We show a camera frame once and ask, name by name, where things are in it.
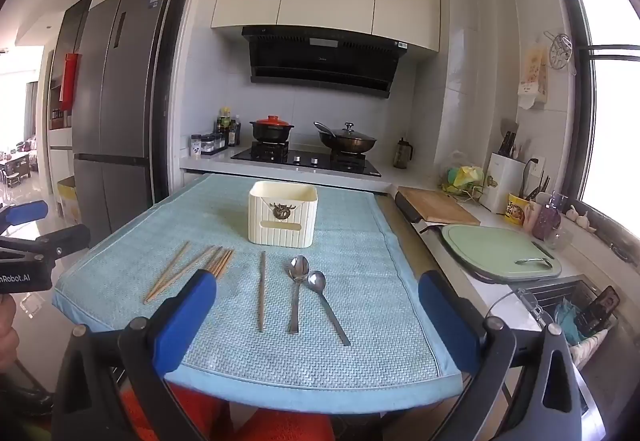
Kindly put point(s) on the purple soap bottle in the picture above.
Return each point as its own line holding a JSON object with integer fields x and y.
{"x": 546, "y": 221}

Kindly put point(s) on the black gas stove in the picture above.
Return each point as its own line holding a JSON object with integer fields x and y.
{"x": 305, "y": 160}

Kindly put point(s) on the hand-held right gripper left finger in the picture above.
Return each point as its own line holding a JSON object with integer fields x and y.
{"x": 185, "y": 321}

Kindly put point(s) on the black lid spice jar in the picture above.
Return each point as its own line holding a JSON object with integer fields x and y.
{"x": 219, "y": 144}
{"x": 207, "y": 145}

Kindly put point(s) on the wooden cutting board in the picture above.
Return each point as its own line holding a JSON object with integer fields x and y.
{"x": 440, "y": 207}

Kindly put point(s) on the dark wooden chopstick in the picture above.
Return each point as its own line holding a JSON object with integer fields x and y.
{"x": 261, "y": 291}

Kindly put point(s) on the dark wok with lid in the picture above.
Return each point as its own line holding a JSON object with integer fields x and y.
{"x": 347, "y": 141}

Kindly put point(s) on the yellow cardboard box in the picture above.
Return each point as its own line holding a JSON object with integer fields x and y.
{"x": 69, "y": 201}

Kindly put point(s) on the yellow cap oil bottle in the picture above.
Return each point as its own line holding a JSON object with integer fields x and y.
{"x": 225, "y": 121}

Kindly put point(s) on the yellow printed cup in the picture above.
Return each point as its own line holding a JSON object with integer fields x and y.
{"x": 517, "y": 211}

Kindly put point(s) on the green cutting board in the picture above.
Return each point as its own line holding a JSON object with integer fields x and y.
{"x": 495, "y": 251}

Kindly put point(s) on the grey refrigerator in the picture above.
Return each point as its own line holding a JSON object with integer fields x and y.
{"x": 125, "y": 121}

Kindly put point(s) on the hanging printed paper bag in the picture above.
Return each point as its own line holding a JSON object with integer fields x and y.
{"x": 532, "y": 76}

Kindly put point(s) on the person's left hand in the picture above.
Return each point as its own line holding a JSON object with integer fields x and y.
{"x": 6, "y": 336}

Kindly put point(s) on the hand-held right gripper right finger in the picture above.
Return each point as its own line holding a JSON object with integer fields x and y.
{"x": 445, "y": 321}

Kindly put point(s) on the dark sauce bottle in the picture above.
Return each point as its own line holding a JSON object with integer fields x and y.
{"x": 235, "y": 133}

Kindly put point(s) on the metal spoon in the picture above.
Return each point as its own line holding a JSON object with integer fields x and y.
{"x": 316, "y": 282}
{"x": 298, "y": 268}

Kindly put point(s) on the black clay pot red lid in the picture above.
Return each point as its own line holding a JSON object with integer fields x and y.
{"x": 272, "y": 131}

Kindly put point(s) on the wooden dining table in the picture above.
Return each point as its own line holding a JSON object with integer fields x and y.
{"x": 17, "y": 166}

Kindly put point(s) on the red hanging decoration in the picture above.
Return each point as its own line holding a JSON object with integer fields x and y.
{"x": 70, "y": 81}

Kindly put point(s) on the yellow green dish cloths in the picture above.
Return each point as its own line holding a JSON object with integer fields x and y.
{"x": 465, "y": 176}

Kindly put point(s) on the person's orange red pants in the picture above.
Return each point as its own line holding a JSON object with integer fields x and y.
{"x": 280, "y": 426}

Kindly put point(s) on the metal kitchen sink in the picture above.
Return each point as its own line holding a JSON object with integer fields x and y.
{"x": 555, "y": 293}

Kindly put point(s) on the cream ribbed utensil holder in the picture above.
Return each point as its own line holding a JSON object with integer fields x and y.
{"x": 280, "y": 233}

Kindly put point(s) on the light blue woven mat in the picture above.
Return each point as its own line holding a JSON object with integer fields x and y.
{"x": 350, "y": 321}

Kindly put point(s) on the white knife block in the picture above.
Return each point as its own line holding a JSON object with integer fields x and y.
{"x": 502, "y": 186}

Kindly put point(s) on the garlic bulbs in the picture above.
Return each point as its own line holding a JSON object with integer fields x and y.
{"x": 582, "y": 219}

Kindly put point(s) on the black range hood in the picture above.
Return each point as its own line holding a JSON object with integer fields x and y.
{"x": 320, "y": 61}

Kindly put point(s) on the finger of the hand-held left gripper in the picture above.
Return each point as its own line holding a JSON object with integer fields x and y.
{"x": 27, "y": 212}
{"x": 65, "y": 238}

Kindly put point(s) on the white label spice jar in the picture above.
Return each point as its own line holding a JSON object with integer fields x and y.
{"x": 196, "y": 146}

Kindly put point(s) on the kitchen window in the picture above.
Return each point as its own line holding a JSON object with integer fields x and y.
{"x": 615, "y": 96}

